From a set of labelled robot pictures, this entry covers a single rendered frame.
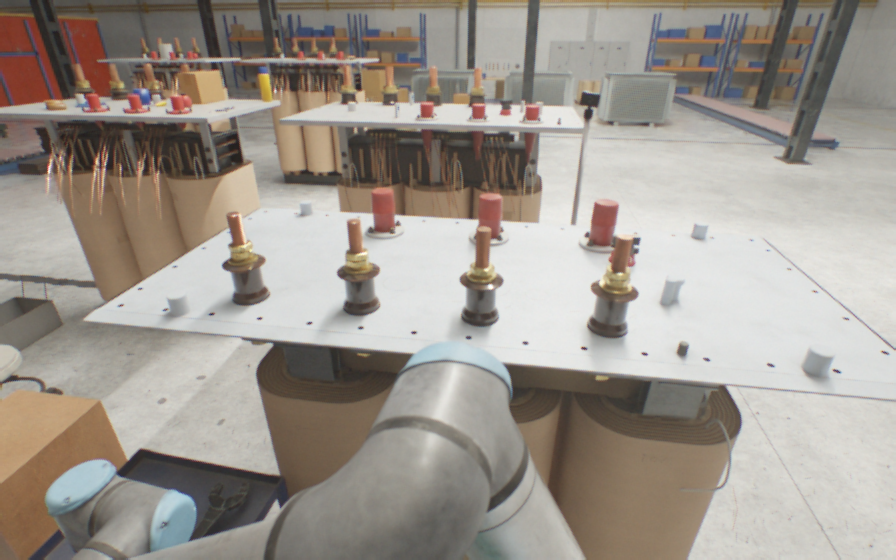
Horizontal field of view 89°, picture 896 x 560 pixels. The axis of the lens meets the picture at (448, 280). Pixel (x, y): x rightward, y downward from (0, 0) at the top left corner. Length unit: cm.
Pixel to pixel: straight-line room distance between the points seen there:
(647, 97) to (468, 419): 1297
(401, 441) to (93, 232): 364
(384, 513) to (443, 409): 9
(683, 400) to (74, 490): 116
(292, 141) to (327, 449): 606
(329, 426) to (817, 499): 235
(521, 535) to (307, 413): 89
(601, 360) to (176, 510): 75
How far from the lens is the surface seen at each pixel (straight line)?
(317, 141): 694
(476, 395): 42
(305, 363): 125
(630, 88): 1314
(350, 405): 125
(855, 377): 112
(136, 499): 89
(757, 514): 272
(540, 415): 122
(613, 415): 127
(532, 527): 51
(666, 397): 119
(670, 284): 114
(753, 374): 102
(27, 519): 176
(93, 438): 182
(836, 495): 302
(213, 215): 330
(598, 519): 145
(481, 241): 92
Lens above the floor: 190
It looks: 27 degrees down
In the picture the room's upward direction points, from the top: straight up
